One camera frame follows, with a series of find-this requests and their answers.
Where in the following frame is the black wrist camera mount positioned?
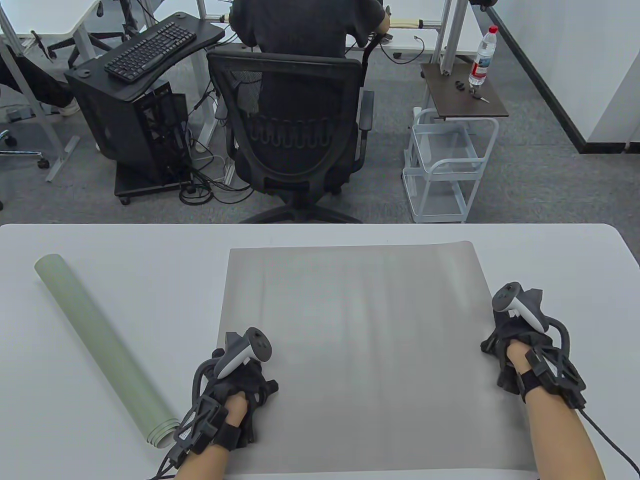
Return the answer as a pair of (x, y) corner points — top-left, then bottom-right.
(160, 395), (242, 468)
(517, 345), (588, 411)

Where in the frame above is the black chair base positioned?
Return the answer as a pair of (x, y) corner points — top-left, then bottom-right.
(47, 0), (143, 68)

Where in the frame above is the black mesh office chair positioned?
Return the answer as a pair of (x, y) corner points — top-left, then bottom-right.
(206, 47), (376, 224)

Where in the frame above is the person's right forearm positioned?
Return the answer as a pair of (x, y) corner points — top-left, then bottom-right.
(522, 385), (608, 480)

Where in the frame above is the black rolling computer stand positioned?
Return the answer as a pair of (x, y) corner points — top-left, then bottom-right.
(114, 161), (196, 206)

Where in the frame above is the grey metal frame leg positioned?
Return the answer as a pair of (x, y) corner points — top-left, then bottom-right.
(0, 7), (81, 183)

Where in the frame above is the black keyboard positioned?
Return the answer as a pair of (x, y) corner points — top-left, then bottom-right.
(104, 21), (198, 83)

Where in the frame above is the green desk mat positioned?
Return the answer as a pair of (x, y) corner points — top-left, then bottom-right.
(34, 253), (182, 448)

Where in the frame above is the white desk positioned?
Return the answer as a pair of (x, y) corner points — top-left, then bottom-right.
(0, 0), (101, 38)
(345, 0), (483, 57)

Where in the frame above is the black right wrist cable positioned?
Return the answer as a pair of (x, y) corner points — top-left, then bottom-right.
(580, 407), (640, 473)

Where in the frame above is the silver chair base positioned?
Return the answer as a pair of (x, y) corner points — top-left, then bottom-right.
(0, 129), (51, 169)

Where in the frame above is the brown side table top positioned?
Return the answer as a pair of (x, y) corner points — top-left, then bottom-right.
(420, 62), (510, 121)

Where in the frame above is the grey desk mat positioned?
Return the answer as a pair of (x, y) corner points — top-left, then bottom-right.
(215, 241), (541, 475)

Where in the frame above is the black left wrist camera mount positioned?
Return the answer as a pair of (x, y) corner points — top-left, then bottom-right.
(160, 395), (242, 468)

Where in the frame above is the person's right hand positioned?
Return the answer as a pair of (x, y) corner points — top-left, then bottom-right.
(480, 310), (571, 396)

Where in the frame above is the person's left hand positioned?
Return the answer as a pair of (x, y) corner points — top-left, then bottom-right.
(195, 364), (279, 449)

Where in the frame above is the white wire cart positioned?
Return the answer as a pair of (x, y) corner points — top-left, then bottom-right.
(402, 107), (500, 224)

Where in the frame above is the black computer desk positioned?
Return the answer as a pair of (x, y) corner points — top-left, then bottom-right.
(65, 12), (227, 101)

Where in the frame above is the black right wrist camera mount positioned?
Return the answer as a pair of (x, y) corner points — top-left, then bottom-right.
(517, 345), (588, 411)

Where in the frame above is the black computer tower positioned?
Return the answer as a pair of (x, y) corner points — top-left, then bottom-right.
(66, 77), (193, 186)

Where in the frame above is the grey white hand controller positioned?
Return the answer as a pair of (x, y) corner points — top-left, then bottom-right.
(214, 327), (273, 381)
(492, 282), (548, 333)

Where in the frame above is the black floor cable bundle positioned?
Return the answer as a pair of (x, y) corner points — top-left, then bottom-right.
(179, 150), (253, 206)

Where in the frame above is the silver aluminium frame post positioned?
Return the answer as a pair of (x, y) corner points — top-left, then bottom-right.
(434, 0), (468, 77)

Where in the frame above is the clear plastic water bottle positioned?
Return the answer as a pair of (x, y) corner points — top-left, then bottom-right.
(468, 25), (499, 87)

